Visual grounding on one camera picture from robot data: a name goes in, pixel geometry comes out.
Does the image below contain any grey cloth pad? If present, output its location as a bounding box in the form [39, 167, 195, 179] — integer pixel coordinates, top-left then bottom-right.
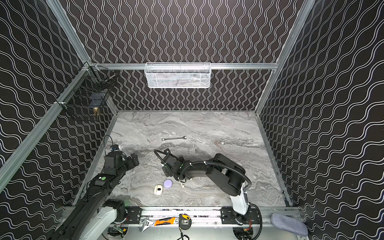
[271, 213, 309, 237]

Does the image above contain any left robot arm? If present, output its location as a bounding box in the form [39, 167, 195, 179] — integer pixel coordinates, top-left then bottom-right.
[49, 150, 140, 240]

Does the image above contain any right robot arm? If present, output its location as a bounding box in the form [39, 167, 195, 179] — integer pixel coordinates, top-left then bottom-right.
[157, 150, 262, 226]

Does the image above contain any orange adjustable wrench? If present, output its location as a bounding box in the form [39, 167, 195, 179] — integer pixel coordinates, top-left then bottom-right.
[141, 217, 180, 232]

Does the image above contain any brass padlock in basket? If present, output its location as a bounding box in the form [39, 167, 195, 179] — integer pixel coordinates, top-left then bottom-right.
[93, 107, 100, 118]

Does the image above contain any black wire basket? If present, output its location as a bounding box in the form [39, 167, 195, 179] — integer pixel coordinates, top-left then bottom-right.
[60, 65, 117, 122]

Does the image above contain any white wire mesh basket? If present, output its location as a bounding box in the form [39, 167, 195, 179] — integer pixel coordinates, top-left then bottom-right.
[144, 62, 212, 89]

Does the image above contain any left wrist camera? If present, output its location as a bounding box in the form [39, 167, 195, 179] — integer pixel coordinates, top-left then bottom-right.
[111, 144, 121, 152]

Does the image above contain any black yellow tape measure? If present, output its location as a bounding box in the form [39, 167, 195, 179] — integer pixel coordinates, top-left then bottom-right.
[179, 214, 192, 230]

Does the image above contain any silver combination wrench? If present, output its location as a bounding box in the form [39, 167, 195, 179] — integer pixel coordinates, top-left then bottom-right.
[162, 136, 187, 142]

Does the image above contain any purple earbud charging case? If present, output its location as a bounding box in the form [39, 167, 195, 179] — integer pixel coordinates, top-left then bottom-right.
[163, 179, 173, 189]

